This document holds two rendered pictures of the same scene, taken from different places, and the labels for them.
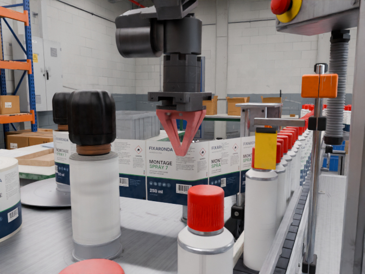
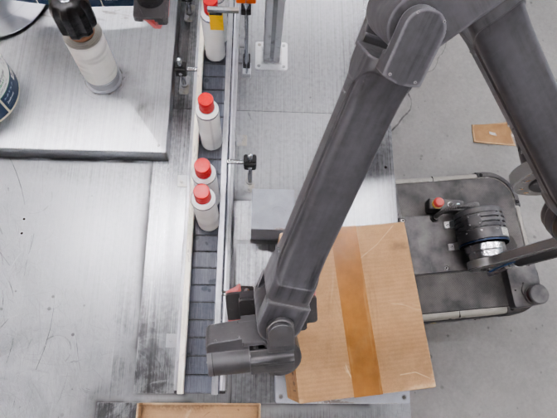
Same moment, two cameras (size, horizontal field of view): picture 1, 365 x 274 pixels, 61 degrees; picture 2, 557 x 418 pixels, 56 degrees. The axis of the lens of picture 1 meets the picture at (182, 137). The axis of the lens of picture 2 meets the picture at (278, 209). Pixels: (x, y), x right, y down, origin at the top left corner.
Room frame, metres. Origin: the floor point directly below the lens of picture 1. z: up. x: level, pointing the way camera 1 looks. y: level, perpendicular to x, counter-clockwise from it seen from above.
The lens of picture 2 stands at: (-0.27, 0.13, 2.05)
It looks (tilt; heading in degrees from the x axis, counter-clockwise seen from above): 71 degrees down; 325
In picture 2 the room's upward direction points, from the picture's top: 10 degrees clockwise
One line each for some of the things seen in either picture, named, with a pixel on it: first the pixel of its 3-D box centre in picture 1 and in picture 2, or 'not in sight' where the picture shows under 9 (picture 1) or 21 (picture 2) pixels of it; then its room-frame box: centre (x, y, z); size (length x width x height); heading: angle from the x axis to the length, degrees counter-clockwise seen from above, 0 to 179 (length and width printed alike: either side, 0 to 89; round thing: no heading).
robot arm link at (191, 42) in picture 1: (178, 38); not in sight; (0.48, 0.01, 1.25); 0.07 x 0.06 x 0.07; 70
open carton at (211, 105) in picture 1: (206, 105); not in sight; (6.23, -0.48, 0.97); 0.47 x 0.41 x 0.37; 156
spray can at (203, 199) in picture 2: not in sight; (205, 207); (0.09, 0.07, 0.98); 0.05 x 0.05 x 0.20
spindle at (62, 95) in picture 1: (69, 140); not in sight; (0.91, 0.33, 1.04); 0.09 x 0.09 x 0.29
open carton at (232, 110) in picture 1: (238, 105); not in sight; (6.00, -1.07, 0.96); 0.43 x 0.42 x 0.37; 67
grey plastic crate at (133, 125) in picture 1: (126, 125); not in sight; (2.64, 0.48, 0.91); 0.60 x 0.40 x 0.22; 163
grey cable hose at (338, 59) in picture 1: (336, 88); not in sight; (0.59, -0.29, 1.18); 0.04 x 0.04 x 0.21
